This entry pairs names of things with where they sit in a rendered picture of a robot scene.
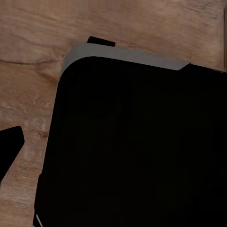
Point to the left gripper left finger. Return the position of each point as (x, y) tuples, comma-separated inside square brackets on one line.
[(11, 142)]

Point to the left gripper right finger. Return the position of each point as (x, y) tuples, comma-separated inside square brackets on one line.
[(219, 140)]

